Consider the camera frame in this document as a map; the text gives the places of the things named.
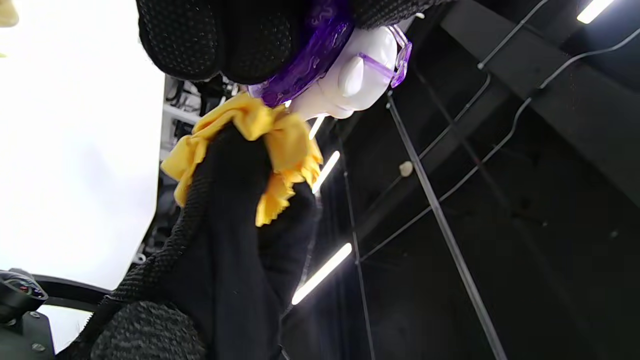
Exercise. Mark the person's right hand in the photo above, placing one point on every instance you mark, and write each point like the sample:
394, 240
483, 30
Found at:
225, 260

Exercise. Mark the person's left hand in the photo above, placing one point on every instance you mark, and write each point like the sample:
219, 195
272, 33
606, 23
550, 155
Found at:
210, 35

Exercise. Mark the yellow dusting cloth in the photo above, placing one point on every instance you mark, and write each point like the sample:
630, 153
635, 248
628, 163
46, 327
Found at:
285, 145

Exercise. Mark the bear ornament purple base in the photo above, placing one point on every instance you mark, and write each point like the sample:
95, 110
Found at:
350, 75

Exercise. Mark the ceiling light strip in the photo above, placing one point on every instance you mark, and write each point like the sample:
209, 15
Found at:
595, 10
322, 274
327, 170

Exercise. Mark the black wrist camera block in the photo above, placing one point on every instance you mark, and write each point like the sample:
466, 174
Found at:
27, 340

